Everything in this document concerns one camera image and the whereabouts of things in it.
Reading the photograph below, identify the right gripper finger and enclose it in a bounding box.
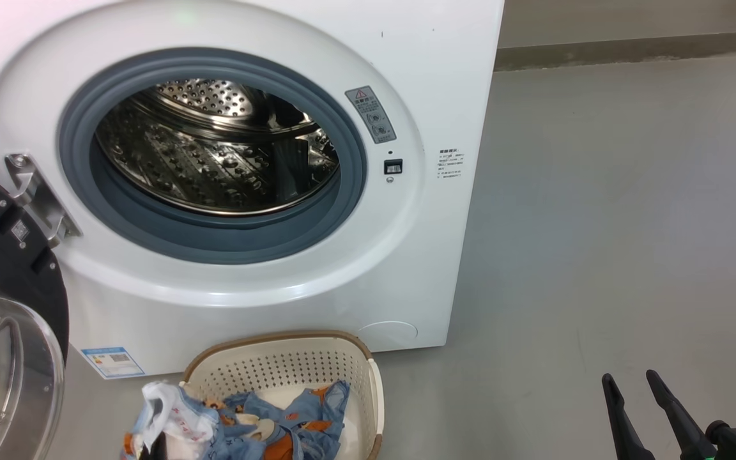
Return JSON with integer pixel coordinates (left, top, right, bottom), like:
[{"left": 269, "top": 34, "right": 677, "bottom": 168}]
[
  {"left": 601, "top": 373, "right": 656, "bottom": 460},
  {"left": 646, "top": 369, "right": 717, "bottom": 460}
]

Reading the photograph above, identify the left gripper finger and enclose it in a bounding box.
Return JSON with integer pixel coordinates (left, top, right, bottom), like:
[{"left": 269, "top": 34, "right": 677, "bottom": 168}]
[{"left": 141, "top": 431, "right": 167, "bottom": 460}]

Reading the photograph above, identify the white printed garment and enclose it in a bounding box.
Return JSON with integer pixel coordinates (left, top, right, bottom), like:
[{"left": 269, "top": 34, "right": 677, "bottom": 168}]
[{"left": 132, "top": 381, "right": 220, "bottom": 460}]

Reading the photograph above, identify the blue cartoon print garment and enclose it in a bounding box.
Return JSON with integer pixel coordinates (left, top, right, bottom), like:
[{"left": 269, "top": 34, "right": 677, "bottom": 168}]
[{"left": 122, "top": 380, "right": 351, "bottom": 460}]

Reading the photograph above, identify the cream perforated laundry basket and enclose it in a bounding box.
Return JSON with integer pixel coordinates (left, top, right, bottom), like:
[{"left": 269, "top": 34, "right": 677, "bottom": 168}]
[{"left": 180, "top": 330, "right": 385, "bottom": 460}]

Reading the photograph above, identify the grey rubber door gasket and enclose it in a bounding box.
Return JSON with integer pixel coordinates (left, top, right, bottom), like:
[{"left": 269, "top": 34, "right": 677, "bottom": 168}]
[{"left": 58, "top": 48, "right": 369, "bottom": 266}]

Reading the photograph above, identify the white front-load washing machine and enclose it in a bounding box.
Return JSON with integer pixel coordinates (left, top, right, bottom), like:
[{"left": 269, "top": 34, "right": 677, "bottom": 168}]
[{"left": 0, "top": 0, "right": 506, "bottom": 381}]

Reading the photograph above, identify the metal door hinge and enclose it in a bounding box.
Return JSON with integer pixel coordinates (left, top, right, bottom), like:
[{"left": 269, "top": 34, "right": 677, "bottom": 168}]
[{"left": 4, "top": 152, "right": 82, "bottom": 249}]

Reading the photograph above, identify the blue energy label sticker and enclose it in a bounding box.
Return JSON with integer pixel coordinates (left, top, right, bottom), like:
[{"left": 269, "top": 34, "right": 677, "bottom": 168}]
[{"left": 80, "top": 346, "right": 146, "bottom": 380}]

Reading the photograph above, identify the round white filter cover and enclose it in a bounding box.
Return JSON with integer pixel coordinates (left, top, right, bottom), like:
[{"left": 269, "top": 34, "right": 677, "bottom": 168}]
[{"left": 356, "top": 319, "right": 418, "bottom": 351}]

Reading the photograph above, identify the steel perforated washer drum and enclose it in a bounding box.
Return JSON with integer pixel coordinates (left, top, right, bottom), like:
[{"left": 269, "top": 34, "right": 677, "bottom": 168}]
[{"left": 95, "top": 78, "right": 341, "bottom": 217}]

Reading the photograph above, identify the small printed text label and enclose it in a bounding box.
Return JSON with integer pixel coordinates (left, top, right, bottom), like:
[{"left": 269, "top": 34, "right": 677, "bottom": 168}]
[{"left": 437, "top": 148, "right": 468, "bottom": 181}]

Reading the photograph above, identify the grey warning sticker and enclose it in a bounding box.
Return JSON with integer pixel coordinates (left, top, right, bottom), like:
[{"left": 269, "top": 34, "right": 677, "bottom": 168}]
[{"left": 344, "top": 86, "right": 398, "bottom": 144}]

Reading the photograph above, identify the grey wall baseboard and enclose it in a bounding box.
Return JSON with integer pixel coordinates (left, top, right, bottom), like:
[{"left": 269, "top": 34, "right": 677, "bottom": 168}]
[{"left": 494, "top": 29, "right": 736, "bottom": 71}]

